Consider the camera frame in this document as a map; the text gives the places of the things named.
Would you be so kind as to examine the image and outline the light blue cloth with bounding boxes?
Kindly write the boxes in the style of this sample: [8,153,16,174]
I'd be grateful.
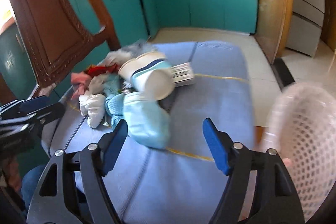
[104,75,170,149]

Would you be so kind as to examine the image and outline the pink plastic wrapper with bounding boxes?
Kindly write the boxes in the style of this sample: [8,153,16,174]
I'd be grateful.
[71,72,92,100]

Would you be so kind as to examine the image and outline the red snack wrapper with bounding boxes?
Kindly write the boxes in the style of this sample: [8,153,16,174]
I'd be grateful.
[83,64,120,78]

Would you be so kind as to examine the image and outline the white blue paper cup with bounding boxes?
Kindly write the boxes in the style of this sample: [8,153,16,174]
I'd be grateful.
[118,51,175,101]

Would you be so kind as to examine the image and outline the teal kitchen cabinets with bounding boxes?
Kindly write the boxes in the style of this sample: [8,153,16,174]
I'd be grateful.
[1,0,258,99]

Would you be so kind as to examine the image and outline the operator leg in jeans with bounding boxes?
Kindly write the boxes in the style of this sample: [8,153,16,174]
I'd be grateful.
[21,165,46,212]

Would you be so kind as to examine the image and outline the white plastic mesh bin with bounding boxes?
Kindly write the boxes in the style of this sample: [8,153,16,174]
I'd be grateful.
[260,83,335,223]

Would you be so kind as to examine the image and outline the brown wooden chair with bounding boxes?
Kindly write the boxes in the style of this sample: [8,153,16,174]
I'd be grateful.
[9,0,121,98]

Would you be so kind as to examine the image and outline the white blue medicine box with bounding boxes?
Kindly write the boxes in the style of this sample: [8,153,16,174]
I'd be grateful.
[171,63,195,87]

